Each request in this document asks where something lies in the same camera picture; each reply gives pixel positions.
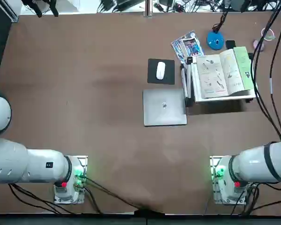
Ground silver closed laptop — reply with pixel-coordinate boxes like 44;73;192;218
142;88;188;127

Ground aluminium frame post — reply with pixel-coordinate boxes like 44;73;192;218
143;0;154;18

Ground black tripod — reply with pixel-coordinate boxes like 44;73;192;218
22;0;59;18

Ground blue wrapped magazine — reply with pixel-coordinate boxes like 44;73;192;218
170;30;203;64

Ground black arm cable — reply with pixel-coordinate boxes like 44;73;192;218
251;0;281;141
269;14;281;140

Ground grey aluminium frame rail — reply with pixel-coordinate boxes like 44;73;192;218
0;0;22;23

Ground blue desk lamp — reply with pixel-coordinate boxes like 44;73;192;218
206;0;251;51

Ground black lamp power cable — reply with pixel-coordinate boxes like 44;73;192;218
212;10;229;33

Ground white box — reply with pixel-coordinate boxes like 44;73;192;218
58;0;80;12

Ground white computer mouse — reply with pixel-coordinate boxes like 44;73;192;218
155;61;166;80

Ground pink pen cup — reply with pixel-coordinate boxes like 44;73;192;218
252;27;275;52

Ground looped black base cable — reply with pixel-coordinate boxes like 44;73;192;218
8;183;68;214

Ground long black base cable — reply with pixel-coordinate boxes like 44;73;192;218
83;177;166;214

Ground white folding book stand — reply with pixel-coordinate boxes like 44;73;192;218
179;52;260;108

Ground short black base cable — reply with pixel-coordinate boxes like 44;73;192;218
84;186;104;214

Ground green cover picture book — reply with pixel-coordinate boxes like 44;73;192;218
196;46;255;99

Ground black right base cables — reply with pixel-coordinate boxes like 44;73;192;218
231;182;281;215

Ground tangled black cables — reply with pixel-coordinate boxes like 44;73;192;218
97;0;225;13

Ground black mouse pad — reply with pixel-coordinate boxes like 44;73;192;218
147;58;176;85

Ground white bordered comic magazine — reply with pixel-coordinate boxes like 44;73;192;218
181;37;206;58

